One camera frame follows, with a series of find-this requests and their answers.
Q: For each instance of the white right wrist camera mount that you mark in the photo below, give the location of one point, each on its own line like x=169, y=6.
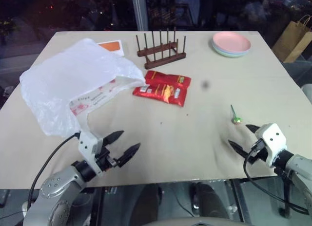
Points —
x=273, y=138

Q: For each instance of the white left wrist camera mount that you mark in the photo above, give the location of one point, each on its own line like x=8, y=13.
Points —
x=87, y=144

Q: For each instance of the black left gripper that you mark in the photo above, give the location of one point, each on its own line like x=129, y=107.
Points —
x=107, y=160

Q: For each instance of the green wrapped lollipop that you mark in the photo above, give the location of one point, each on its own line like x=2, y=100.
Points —
x=236, y=119

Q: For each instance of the light green plate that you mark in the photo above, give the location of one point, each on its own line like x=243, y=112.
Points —
x=219, y=50

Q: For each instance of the light blue plate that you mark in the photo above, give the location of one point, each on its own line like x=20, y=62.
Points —
x=231, y=56

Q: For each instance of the brown paper bag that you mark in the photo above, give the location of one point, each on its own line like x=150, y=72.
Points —
x=292, y=41

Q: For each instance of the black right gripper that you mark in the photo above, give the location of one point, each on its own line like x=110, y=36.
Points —
x=258, y=156

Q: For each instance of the white translucent plastic bag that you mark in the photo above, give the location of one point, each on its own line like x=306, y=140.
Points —
x=61, y=72

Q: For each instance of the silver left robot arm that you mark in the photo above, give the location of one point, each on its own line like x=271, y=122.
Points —
x=56, y=184

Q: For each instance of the grey metal window post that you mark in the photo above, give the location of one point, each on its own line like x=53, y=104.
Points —
x=140, y=11

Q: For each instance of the black rounded shape under table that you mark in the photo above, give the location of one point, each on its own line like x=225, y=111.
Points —
x=209, y=199

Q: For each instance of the brown wooden plate rack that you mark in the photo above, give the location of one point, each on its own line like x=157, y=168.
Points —
x=163, y=61

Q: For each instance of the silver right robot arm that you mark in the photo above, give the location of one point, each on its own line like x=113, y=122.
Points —
x=299, y=167

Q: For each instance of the pink plate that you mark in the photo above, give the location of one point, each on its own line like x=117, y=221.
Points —
x=230, y=41

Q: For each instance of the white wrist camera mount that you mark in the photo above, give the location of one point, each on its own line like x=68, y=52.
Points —
x=87, y=144
x=273, y=138

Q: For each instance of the red snack packet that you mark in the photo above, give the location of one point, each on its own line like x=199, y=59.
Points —
x=163, y=94
x=165, y=78

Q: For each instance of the orange and white card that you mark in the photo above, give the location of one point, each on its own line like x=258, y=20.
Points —
x=112, y=45

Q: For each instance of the white packet with red print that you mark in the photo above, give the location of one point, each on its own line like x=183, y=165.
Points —
x=97, y=97

